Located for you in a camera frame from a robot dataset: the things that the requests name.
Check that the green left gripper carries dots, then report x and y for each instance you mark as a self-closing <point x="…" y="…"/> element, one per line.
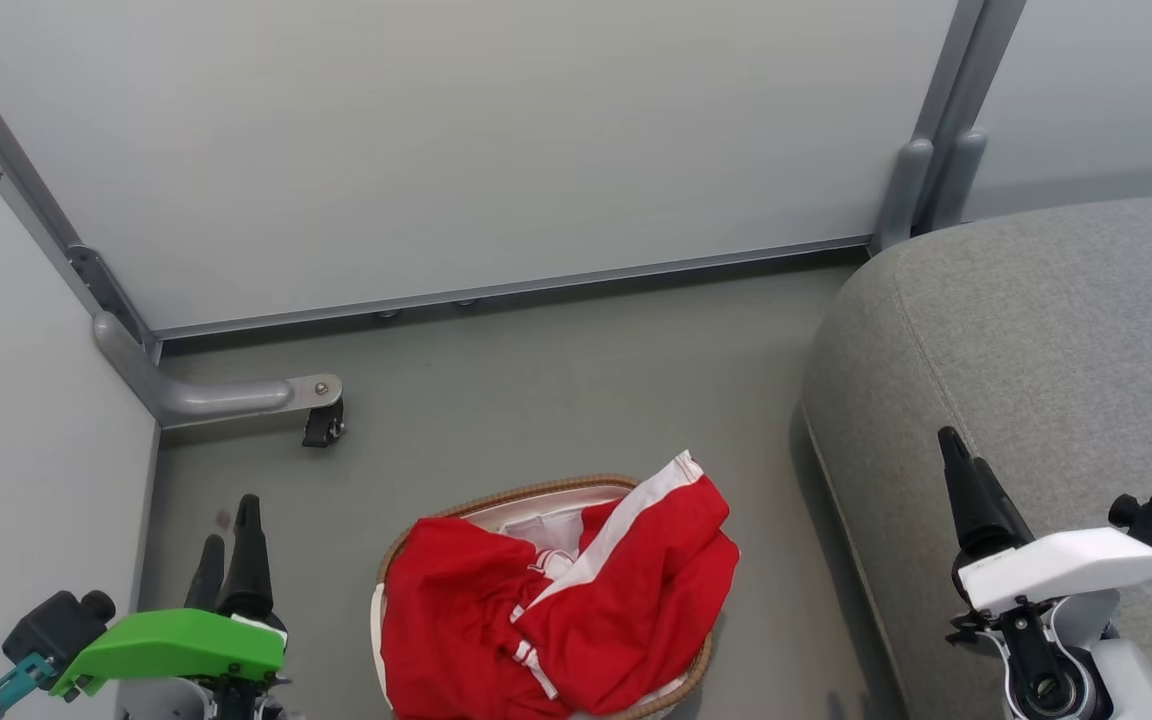
<point x="171" y="645"/>

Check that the grey double partition post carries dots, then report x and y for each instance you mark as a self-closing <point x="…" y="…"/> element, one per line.
<point x="946" y="130"/>

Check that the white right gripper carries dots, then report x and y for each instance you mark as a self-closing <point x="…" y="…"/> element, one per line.
<point x="1066" y="565"/>

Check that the grey fabric sofa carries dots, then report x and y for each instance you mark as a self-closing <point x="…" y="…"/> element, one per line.
<point x="1046" y="400"/>

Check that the black caster wheel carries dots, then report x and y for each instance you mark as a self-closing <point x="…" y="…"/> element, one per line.
<point x="324" y="425"/>

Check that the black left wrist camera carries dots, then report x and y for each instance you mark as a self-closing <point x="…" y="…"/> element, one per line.
<point x="56" y="632"/>

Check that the brown wicker laundry basket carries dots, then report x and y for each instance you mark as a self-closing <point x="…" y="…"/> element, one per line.
<point x="406" y="545"/>

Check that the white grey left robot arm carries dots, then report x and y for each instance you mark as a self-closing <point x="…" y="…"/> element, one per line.
<point x="161" y="702"/>

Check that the red white garment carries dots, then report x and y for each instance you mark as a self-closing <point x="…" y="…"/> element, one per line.
<point x="626" y="600"/>

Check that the grey aluminium partition rail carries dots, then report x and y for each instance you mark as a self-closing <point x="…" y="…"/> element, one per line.
<point x="536" y="282"/>

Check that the white basket liner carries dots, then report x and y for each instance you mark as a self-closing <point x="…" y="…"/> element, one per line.
<point x="536" y="518"/>

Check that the grey slanted partition post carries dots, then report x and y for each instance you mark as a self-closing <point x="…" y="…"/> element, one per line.
<point x="26" y="190"/>

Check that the grey metal partition foot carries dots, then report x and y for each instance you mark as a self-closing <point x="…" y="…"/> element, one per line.
<point x="206" y="397"/>

